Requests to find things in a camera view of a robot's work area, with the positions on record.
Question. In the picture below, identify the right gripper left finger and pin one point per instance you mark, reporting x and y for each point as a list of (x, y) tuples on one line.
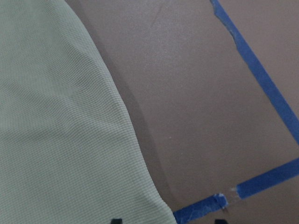
[(116, 221)]

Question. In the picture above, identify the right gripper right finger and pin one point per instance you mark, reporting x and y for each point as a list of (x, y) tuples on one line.
[(220, 221)]

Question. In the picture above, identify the olive green t-shirt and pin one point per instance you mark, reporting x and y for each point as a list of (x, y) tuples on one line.
[(68, 149)]

